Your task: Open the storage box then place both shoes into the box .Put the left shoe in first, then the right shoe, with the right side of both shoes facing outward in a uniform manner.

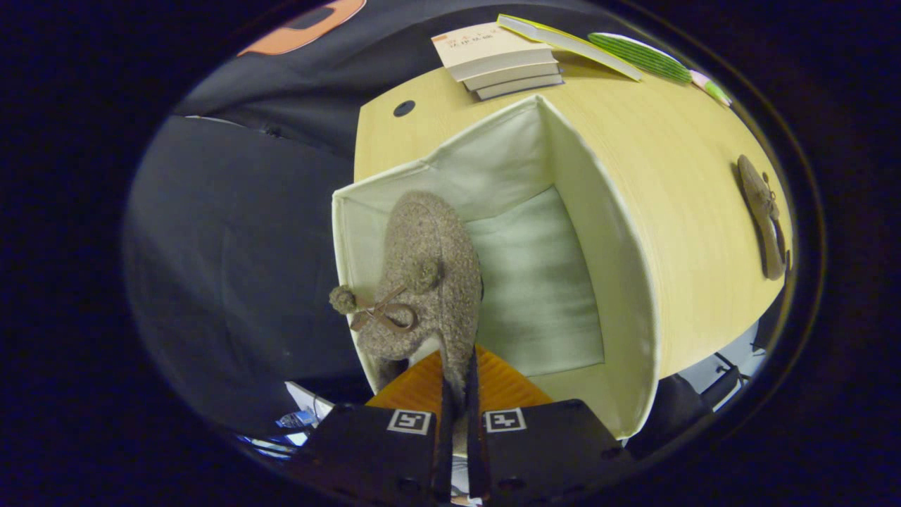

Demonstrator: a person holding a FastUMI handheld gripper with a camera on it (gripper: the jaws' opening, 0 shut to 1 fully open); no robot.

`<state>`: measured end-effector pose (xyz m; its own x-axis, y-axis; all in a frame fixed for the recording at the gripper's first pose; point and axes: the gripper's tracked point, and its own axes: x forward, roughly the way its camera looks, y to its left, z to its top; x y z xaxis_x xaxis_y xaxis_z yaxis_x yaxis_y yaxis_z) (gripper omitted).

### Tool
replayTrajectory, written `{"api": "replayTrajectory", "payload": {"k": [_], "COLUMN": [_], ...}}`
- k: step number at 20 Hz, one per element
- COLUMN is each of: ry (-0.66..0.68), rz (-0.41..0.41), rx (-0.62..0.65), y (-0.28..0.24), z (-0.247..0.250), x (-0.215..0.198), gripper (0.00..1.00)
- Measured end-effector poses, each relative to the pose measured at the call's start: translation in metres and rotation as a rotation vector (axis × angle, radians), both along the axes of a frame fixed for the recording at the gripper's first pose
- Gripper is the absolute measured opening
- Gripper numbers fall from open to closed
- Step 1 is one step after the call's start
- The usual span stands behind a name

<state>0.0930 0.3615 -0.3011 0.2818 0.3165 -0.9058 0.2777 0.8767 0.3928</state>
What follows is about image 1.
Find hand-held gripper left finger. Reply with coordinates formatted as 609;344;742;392
292;349;455;506

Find cream fabric storage box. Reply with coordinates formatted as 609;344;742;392
331;94;662;441

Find yellow book with red circle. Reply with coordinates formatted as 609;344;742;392
497;13;643;82

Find beige cover book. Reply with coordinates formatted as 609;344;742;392
431;21;557;82

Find green striped plush cushion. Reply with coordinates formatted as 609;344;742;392
588;32;694;85

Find brown fuzzy shoe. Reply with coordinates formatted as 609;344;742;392
737;154;788;281
329;190;485;416

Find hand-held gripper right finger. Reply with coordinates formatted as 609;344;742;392
463;344;627;506

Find thick white-edged book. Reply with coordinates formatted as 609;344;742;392
462;62;561;91

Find blue cover book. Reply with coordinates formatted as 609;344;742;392
475;74;565;101

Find pink and green plush toy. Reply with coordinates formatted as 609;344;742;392
690;69;733;106

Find white flat board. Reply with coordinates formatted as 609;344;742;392
285;380;335;421

